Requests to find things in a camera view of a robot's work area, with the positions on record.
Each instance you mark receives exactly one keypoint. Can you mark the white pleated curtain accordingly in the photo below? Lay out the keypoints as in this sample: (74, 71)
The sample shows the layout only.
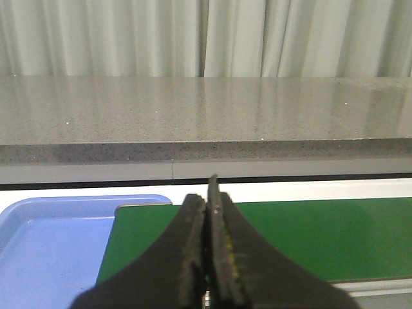
(207, 38)

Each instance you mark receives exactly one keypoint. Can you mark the aluminium conveyor side rail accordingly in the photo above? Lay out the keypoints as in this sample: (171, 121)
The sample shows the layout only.
(375, 287)

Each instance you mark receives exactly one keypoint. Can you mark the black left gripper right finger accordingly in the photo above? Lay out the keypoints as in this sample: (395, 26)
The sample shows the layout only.
(246, 271)

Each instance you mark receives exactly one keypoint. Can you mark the blue plastic tray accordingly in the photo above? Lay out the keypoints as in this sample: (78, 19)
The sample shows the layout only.
(52, 248)

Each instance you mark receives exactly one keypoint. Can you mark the green conveyor belt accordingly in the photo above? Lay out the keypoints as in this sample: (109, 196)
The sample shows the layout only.
(338, 240)

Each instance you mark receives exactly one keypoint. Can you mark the grey stone counter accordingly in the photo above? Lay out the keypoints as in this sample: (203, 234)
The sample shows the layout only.
(160, 129)

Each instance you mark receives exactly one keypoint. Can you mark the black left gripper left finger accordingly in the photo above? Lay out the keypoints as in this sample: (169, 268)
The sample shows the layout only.
(169, 274)

